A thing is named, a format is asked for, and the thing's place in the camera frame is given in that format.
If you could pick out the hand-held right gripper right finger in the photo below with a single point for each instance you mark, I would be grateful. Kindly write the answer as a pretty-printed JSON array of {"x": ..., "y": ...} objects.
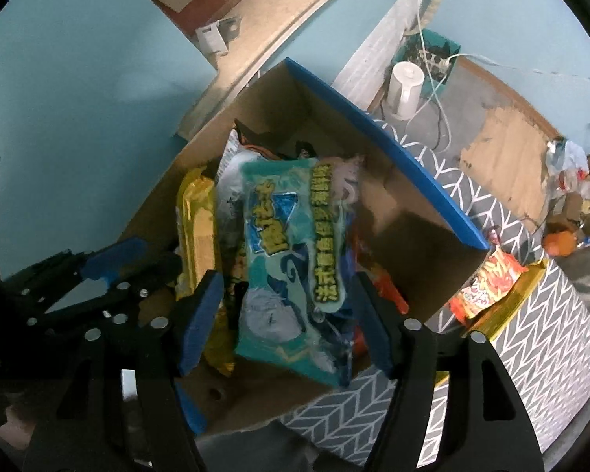
[{"x": 373, "y": 328}]

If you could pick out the white snack bag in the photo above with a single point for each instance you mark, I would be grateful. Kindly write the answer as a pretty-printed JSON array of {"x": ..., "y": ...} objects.
[{"x": 228, "y": 167}]

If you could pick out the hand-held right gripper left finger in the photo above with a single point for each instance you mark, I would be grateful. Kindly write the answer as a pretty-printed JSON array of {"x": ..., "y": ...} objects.
[{"x": 201, "y": 327}]

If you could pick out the teal snack packet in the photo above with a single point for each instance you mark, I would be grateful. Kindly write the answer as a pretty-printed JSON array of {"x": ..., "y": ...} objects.
[{"x": 285, "y": 236}]

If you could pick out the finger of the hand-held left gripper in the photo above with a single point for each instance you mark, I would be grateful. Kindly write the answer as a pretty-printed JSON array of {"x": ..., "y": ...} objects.
[
  {"x": 113, "y": 258},
  {"x": 162, "y": 268}
]

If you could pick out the wooden desk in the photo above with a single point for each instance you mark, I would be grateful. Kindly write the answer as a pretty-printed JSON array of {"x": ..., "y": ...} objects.
[{"x": 275, "y": 24}]

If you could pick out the blue-edged cardboard box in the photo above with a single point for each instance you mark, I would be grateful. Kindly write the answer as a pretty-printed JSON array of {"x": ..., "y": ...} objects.
[{"x": 413, "y": 236}]

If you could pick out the clear plastic bag clutter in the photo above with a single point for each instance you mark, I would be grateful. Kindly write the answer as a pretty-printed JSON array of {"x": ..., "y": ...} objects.
[{"x": 568, "y": 169}]

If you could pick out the orange round object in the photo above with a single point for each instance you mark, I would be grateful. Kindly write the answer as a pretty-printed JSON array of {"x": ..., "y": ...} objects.
[{"x": 560, "y": 241}]

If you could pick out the yellow snack packet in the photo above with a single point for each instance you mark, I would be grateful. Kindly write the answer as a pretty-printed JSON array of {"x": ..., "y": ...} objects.
[
  {"x": 514, "y": 306},
  {"x": 196, "y": 236}
]

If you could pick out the white humidifier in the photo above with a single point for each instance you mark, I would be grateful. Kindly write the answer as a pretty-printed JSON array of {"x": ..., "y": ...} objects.
[{"x": 405, "y": 89}]

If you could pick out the flat cardboard sheet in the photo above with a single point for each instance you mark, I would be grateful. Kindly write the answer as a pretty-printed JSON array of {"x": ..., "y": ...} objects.
[{"x": 511, "y": 157}]

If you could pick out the orange red snack packet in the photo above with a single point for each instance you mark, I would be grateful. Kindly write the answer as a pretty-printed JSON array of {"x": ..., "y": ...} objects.
[{"x": 486, "y": 280}]

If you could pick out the white ribbed panel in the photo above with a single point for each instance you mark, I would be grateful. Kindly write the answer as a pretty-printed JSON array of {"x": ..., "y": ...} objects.
[{"x": 373, "y": 44}]

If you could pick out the grey chevron blanket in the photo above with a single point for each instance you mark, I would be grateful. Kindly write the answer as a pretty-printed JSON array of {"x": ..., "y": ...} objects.
[{"x": 536, "y": 354}]

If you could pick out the white plug adapter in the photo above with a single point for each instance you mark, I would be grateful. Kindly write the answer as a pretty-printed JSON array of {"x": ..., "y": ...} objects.
[{"x": 216, "y": 34}]

